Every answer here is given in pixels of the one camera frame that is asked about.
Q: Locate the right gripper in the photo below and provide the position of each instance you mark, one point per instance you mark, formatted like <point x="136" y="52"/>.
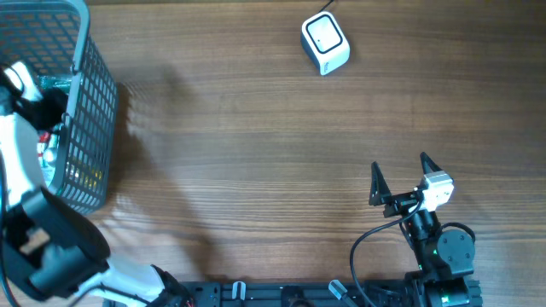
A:
<point x="380" y="191"/>

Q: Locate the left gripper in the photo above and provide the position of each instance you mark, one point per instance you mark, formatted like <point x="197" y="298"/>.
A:
<point x="60" y="104"/>

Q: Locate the red toothpaste tube box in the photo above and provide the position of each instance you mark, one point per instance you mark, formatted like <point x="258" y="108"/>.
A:
<point x="43" y="143"/>

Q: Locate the green glove package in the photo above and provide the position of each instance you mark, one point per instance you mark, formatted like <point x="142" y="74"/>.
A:
<point x="62" y="84"/>

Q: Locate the yellow oil bottle grey cap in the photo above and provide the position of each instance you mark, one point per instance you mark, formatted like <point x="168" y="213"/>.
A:
<point x="50" y="156"/>

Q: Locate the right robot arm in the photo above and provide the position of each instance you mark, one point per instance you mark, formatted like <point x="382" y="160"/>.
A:
<point x="444" y="252"/>

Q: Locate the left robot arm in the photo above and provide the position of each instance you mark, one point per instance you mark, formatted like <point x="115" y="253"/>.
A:
<point x="49" y="250"/>

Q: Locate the white barcode scanner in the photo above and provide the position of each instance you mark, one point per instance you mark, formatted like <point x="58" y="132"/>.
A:
<point x="324" y="42"/>

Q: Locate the grey plastic shopping basket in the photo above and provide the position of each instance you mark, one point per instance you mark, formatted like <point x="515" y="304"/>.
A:
<point x="53" y="39"/>

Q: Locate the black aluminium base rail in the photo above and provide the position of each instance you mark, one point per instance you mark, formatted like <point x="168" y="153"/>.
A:
<point x="298" y="294"/>

